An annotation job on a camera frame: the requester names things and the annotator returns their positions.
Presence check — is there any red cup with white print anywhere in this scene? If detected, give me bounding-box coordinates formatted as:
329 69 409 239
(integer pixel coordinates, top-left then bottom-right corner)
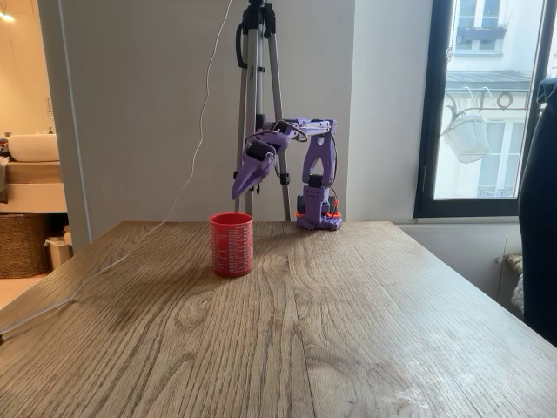
209 212 254 278

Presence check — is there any small white bin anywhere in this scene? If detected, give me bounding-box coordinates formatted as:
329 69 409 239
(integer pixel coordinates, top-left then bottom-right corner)
44 234 74 271

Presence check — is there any white hanging flower pot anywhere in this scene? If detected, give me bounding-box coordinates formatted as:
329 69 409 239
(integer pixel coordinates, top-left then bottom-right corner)
440 111 491 165

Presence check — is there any wooden bathroom counter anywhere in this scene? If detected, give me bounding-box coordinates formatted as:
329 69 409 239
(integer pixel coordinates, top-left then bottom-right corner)
0 160 69 214

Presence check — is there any white washbasin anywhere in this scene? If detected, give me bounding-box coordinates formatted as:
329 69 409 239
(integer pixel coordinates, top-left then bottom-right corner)
8 133 60 163

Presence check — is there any woven wicker basket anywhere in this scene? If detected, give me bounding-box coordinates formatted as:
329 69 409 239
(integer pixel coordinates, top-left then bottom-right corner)
0 212 51 280

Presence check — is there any dark window planter box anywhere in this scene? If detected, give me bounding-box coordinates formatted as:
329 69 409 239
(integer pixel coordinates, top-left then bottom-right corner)
456 25 508 43

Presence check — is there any beige furry cushion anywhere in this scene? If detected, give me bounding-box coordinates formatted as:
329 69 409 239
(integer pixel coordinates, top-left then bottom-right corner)
495 253 526 313

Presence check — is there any person in dark clothes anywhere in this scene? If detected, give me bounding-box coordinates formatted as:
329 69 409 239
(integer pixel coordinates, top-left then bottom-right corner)
517 76 557 345

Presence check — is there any silver camera tripod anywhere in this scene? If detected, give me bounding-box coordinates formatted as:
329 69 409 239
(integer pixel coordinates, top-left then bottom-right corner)
232 0 292 222

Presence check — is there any white cable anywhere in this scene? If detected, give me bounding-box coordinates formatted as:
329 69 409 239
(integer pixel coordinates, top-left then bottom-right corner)
0 0 233 343

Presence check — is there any black window frame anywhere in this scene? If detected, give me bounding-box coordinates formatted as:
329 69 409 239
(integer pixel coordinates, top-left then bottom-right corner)
413 0 557 219

